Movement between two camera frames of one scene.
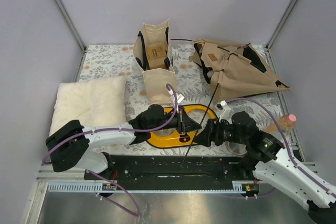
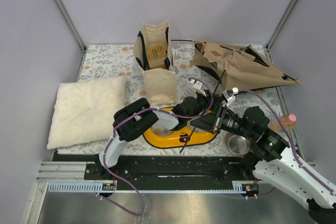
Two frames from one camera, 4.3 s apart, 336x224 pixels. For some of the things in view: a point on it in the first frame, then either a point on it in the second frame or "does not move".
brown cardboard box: x=156 y=54 does not move
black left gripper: x=184 y=123 -> x=208 y=93
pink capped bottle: x=285 y=123 does not move
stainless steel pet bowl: x=238 y=149 does not move
